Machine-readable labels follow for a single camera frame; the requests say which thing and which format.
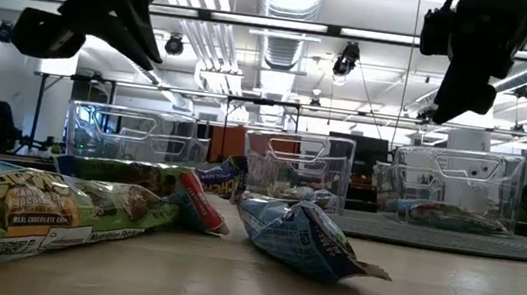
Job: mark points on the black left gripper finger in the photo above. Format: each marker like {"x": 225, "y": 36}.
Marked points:
{"x": 120, "y": 41}
{"x": 141, "y": 11}

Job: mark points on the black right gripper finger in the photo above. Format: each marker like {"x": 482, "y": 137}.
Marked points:
{"x": 486, "y": 97}
{"x": 456, "y": 95}

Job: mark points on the green red granola bar wrapper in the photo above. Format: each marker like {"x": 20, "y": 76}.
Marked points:
{"x": 456, "y": 219}

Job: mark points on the blue granola bar orange end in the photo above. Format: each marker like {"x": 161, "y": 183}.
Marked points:
{"x": 293, "y": 237}

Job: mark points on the dark blue granola bar wrapper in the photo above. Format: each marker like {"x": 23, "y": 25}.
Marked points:
{"x": 222, "y": 177}

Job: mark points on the green granola bar red end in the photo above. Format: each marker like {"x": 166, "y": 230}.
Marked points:
{"x": 201, "y": 200}

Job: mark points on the green chocolate chip granola bar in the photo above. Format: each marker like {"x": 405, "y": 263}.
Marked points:
{"x": 59, "y": 213}

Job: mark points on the black track spotlight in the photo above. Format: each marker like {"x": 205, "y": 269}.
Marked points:
{"x": 174, "y": 45}
{"x": 525, "y": 90}
{"x": 4, "y": 32}

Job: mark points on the clear plastic bin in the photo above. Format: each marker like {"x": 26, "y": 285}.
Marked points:
{"x": 505, "y": 187}
{"x": 95, "y": 122}
{"x": 335, "y": 176}

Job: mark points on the black computer monitor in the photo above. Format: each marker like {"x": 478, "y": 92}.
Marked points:
{"x": 368, "y": 155}

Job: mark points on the grey woven placemat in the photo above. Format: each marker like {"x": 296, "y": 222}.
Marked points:
{"x": 433, "y": 239}

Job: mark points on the orange cabinet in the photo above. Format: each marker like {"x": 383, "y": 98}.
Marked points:
{"x": 229, "y": 143}

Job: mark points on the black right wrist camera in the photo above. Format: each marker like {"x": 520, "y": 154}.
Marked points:
{"x": 436, "y": 33}

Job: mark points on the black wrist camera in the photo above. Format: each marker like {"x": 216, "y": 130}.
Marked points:
{"x": 45, "y": 35}
{"x": 436, "y": 33}

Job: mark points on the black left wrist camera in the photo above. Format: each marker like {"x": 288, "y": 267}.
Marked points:
{"x": 45, "y": 35}

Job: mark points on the black overhead camera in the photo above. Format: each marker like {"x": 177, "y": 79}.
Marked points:
{"x": 346, "y": 59}

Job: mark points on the black rig frame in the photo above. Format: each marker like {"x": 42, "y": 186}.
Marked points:
{"x": 333, "y": 30}

